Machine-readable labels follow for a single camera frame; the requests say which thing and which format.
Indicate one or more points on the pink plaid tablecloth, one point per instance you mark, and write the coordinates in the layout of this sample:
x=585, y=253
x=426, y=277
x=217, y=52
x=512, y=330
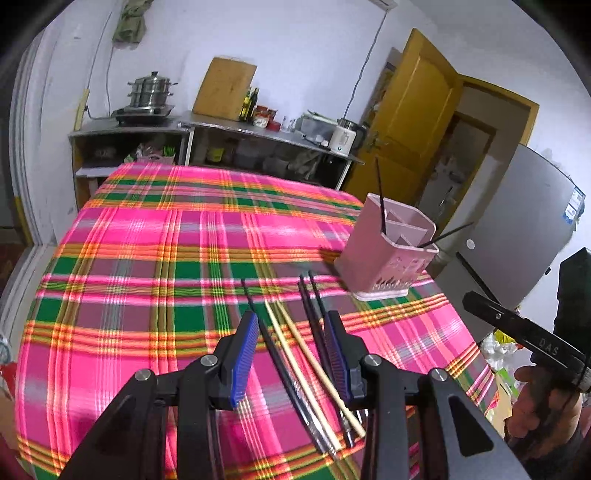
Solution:
x=160, y=264

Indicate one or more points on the black chopstick lone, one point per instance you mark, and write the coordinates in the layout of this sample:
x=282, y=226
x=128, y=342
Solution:
x=445, y=235

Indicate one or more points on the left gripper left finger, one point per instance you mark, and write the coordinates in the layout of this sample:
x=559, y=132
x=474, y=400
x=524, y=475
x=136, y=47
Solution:
x=128, y=439

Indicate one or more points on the yellow wooden door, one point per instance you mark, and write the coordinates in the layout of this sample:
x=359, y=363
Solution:
x=399, y=153

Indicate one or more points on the dark oil bottle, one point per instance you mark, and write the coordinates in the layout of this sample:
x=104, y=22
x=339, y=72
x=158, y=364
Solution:
x=253, y=99

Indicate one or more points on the low steel shelf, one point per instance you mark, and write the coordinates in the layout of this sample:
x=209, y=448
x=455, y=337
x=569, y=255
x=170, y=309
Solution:
x=101, y=146

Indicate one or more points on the induction cooktop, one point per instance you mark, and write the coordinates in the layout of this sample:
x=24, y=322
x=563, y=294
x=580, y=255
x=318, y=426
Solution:
x=147, y=115

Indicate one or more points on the clear plastic container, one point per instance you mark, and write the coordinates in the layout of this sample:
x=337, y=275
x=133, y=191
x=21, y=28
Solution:
x=316, y=128

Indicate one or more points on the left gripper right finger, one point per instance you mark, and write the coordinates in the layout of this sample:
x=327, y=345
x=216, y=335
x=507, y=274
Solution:
x=456, y=439

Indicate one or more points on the pale wooden chopstick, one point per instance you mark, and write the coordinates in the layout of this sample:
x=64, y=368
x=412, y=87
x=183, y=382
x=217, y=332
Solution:
x=334, y=444

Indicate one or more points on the power strip on wall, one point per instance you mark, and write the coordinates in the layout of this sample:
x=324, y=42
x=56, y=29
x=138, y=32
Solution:
x=80, y=111

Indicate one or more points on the red lidded jar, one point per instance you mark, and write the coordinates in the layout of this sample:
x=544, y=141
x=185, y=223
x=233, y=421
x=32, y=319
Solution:
x=262, y=116

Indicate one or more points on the pink utensil holder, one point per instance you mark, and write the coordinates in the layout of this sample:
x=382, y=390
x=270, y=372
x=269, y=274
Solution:
x=377, y=267

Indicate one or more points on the silver refrigerator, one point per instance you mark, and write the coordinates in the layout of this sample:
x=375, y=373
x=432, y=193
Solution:
x=530, y=218

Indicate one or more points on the white electric kettle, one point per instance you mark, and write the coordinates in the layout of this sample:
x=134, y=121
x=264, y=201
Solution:
x=347, y=138

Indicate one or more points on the steel kitchen counter table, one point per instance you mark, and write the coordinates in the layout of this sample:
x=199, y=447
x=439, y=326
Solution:
x=295, y=139

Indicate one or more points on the wooden cutting board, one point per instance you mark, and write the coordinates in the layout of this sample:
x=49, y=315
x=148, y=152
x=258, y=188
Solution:
x=224, y=88

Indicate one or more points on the steel steamer pot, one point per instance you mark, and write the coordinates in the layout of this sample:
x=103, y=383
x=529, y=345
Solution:
x=150, y=91

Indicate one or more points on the green hanging cloth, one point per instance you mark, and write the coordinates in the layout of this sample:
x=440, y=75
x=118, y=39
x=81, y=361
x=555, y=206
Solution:
x=131, y=26

